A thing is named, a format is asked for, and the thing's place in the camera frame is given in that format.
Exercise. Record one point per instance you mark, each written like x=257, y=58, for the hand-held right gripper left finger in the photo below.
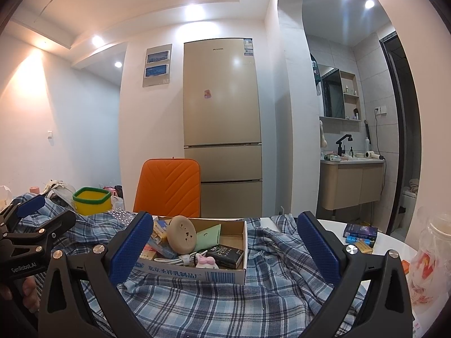
x=132, y=246

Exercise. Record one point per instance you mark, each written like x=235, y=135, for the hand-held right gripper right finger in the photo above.
x=319, y=250

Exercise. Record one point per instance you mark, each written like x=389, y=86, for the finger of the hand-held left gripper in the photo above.
x=31, y=205
x=60, y=223

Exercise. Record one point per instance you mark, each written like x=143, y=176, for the gold small box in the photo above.
x=147, y=255

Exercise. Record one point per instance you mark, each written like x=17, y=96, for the blue tissue pack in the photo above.
x=165, y=250

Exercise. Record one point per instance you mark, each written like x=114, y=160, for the yellow cigarette pack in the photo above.
x=364, y=247
x=162, y=229

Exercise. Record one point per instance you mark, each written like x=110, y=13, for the beige round disc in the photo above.
x=181, y=234

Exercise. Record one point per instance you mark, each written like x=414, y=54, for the cardboard box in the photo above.
x=197, y=276

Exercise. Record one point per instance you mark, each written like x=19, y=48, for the green card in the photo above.
x=208, y=239

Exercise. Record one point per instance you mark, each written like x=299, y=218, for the black tissue pack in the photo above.
x=225, y=255

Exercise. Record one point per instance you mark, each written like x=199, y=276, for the person's left hand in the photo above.
x=30, y=294

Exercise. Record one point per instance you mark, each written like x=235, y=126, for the pink cup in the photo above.
x=34, y=189

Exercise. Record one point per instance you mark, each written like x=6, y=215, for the white cloth bag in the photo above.
x=61, y=192

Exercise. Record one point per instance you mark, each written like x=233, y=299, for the rhinestone sheet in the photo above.
x=121, y=215

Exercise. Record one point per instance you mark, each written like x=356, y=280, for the yellow container green rim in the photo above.
x=91, y=206

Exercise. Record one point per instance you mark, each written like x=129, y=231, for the bright blue small pack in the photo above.
x=357, y=239

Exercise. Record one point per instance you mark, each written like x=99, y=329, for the dark blue box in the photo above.
x=361, y=230

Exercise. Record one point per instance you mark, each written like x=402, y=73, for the red plastic bag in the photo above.
x=113, y=192

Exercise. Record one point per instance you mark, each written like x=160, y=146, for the orange chair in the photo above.
x=167, y=186

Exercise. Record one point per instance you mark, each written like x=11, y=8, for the beige vanity cabinet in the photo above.
x=352, y=183

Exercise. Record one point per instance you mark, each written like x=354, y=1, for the orange small packet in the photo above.
x=405, y=267

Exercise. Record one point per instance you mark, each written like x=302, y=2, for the blue plaid shirt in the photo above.
x=246, y=306

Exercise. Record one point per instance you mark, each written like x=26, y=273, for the white toilet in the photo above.
x=410, y=200

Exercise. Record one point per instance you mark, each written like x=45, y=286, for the black faucet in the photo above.
x=341, y=144

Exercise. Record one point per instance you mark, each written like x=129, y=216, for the white hair dryer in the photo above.
x=370, y=154

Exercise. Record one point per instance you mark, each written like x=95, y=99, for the clear printed plastic bag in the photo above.
x=431, y=264

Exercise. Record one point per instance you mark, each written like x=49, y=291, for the beige hanging object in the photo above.
x=322, y=133

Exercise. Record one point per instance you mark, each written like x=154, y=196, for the hanging hair styling tool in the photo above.
x=367, y=141

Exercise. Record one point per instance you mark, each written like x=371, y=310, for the beige refrigerator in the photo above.
x=222, y=119

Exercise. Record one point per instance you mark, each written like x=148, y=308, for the bathroom mirror cabinet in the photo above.
x=333, y=93

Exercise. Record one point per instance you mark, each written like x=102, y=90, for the round ceiling downlight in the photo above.
x=97, y=40
x=118, y=64
x=369, y=4

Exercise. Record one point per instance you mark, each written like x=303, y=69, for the pink fridge sticker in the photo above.
x=208, y=93

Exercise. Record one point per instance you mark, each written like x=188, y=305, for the white wall socket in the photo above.
x=379, y=110

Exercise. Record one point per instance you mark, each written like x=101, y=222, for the dark door frame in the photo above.
x=400, y=119

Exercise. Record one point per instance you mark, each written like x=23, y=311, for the grey wall panel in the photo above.
x=156, y=65

